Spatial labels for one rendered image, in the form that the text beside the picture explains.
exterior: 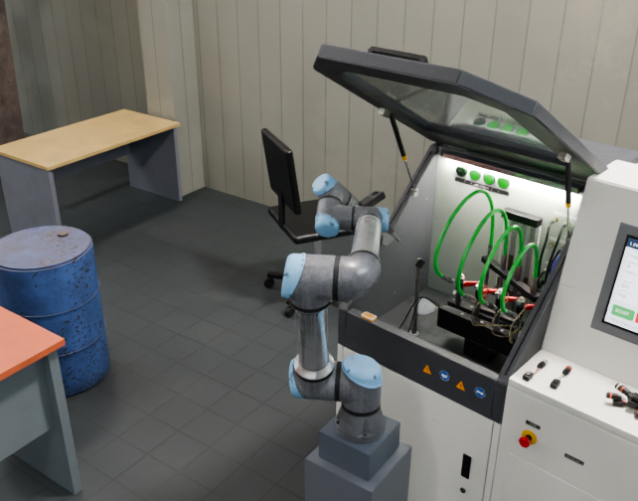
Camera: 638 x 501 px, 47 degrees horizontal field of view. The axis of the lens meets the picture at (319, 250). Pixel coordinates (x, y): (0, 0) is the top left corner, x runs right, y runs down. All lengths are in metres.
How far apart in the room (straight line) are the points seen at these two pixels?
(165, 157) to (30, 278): 2.65
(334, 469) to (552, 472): 0.70
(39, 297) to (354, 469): 1.98
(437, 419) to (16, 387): 1.59
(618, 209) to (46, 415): 2.28
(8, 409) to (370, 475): 1.49
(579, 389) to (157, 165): 4.45
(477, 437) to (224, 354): 1.94
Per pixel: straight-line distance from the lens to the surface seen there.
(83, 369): 4.00
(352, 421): 2.22
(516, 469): 2.62
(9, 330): 3.17
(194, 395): 3.93
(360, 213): 2.20
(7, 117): 7.21
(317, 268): 1.84
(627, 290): 2.46
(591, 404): 2.40
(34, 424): 3.24
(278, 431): 3.67
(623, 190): 2.43
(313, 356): 2.06
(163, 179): 6.22
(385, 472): 2.31
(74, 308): 3.80
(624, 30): 4.43
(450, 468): 2.79
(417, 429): 2.79
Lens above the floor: 2.39
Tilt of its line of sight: 27 degrees down
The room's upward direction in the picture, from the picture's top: straight up
